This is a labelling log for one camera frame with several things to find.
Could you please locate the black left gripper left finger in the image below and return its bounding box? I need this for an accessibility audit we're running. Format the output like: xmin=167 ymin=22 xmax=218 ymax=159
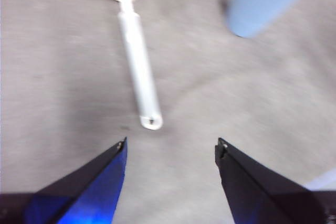
xmin=0 ymin=136 xmax=128 ymax=224

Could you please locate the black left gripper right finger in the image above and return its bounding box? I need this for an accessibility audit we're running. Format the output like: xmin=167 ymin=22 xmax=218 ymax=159
xmin=214 ymin=137 xmax=336 ymax=224

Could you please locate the blue ribbed plastic cup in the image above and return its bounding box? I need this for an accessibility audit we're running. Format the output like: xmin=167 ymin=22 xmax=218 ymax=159
xmin=225 ymin=0 xmax=320 ymax=39

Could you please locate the grey-handled sponge cup brush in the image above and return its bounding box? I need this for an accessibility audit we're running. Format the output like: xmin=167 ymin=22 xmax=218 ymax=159
xmin=95 ymin=0 xmax=164 ymax=131

